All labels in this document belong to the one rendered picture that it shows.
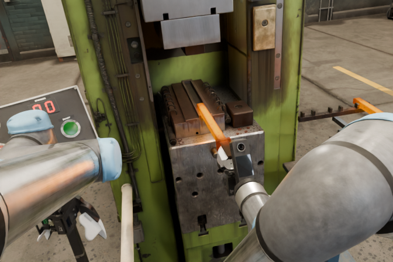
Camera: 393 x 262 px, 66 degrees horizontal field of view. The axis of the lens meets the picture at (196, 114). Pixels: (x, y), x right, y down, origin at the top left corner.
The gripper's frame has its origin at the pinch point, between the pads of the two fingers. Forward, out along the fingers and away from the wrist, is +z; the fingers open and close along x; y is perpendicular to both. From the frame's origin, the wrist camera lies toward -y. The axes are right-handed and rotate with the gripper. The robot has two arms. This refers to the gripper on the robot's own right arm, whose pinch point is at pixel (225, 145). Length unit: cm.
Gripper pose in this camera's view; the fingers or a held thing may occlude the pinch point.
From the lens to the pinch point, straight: 92.9
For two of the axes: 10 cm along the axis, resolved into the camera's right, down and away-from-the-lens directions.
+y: 1.0, 9.0, 4.2
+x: 9.7, -1.8, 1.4
